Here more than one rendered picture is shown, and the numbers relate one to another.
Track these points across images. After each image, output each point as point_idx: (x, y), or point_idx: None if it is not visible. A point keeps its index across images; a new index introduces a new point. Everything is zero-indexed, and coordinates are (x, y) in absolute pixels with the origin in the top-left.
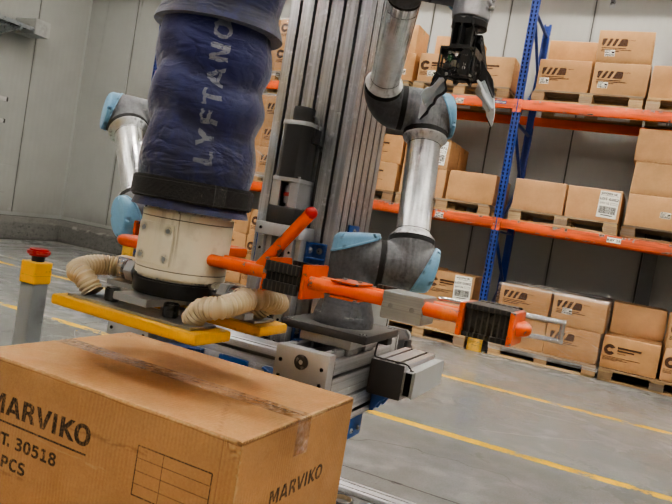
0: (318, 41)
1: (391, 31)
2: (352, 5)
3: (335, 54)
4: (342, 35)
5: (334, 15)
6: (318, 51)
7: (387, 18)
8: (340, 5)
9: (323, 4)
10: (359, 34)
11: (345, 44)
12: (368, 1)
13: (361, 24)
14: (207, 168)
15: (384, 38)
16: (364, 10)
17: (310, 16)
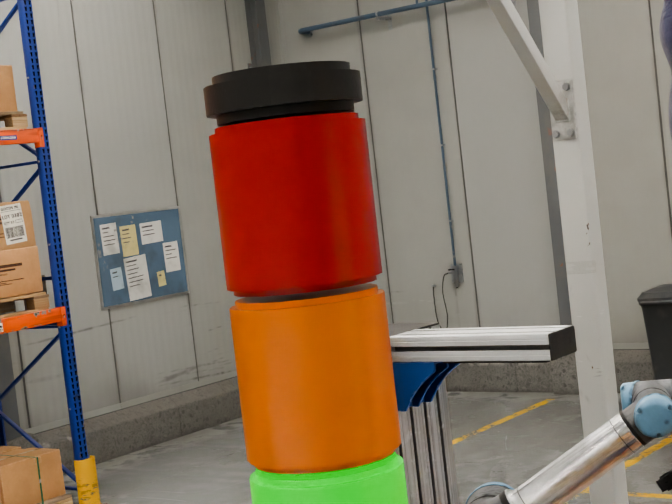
0: (413, 481)
1: (616, 465)
2: (432, 415)
3: (432, 490)
4: (433, 460)
5: (419, 436)
6: (416, 495)
7: (624, 454)
8: (422, 419)
9: (405, 425)
10: (447, 451)
11: (438, 471)
12: (445, 403)
13: (445, 437)
14: None
15: (601, 473)
16: (444, 417)
17: (397, 448)
